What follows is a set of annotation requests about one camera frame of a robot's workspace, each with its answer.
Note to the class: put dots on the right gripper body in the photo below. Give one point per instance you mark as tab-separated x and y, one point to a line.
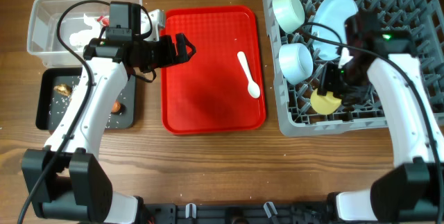
339	80

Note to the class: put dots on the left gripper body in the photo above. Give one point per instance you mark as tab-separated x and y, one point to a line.
155	53

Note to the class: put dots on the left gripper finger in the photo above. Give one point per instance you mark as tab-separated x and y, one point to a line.
183	57
182	43

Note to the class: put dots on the yellow plastic cup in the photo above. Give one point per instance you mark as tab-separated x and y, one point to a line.
324	105

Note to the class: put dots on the light blue bowl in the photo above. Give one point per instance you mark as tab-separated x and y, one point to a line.
295	62

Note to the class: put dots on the red snack wrapper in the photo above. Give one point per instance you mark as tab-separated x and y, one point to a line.
103	21

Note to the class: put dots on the orange carrot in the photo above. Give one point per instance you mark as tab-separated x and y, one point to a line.
116	107

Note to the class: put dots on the light blue plate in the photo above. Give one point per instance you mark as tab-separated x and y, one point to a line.
333	14

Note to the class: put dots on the white tissue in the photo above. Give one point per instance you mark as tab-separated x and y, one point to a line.
81	38

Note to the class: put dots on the white plastic spoon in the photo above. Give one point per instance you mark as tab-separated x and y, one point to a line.
253	87

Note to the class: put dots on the light green bowl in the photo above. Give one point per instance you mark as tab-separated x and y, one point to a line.
289	14

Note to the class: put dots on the white rice pile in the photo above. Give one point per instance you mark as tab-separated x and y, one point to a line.
57	107

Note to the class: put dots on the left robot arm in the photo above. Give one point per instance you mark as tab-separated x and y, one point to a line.
64	178

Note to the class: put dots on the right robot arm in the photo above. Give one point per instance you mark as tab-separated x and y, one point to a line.
387	62

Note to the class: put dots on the grey dishwasher rack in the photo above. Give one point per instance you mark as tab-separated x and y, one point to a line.
422	18

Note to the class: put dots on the black waste tray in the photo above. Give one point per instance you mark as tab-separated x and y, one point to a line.
55	76

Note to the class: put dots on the red serving tray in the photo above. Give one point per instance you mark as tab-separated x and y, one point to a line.
209	93

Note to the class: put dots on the brown food scrap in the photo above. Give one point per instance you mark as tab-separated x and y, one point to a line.
63	90

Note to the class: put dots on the clear plastic bin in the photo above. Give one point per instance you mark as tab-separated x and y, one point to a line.
42	40

